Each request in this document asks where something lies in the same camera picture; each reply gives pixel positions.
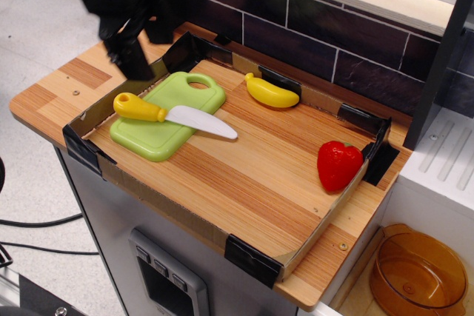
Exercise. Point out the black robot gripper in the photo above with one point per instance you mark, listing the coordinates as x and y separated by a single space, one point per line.
121 21

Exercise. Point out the grey toy oven front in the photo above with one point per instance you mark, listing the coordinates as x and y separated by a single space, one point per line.
174 288

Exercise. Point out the yellow handled white toy knife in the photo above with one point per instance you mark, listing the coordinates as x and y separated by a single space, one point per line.
130 106

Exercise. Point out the dark grey cabinet post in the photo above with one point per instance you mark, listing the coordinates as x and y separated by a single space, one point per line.
438 82

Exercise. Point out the orange transparent plastic bowl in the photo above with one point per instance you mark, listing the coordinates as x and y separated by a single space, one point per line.
415 274

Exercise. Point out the white toy sink counter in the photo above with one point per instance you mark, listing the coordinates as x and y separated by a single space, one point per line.
442 162

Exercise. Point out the yellow toy banana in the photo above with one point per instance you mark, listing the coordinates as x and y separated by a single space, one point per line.
269 94

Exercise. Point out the green plastic cutting board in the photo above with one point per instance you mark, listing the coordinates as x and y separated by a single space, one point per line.
159 141

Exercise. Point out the cardboard fence with black tape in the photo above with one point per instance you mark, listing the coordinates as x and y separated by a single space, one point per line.
256 200

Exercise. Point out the red toy strawberry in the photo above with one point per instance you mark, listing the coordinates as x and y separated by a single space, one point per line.
337 164

